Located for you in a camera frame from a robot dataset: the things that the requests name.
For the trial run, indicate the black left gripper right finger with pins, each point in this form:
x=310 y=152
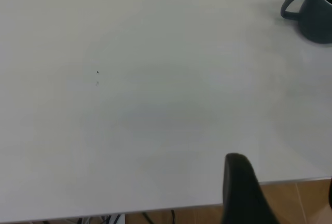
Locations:
x=330 y=193

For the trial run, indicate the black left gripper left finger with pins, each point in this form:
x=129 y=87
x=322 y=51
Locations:
x=241 y=195

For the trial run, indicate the dark grey ceramic mug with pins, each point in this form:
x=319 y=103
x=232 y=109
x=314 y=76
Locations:
x=316 y=16

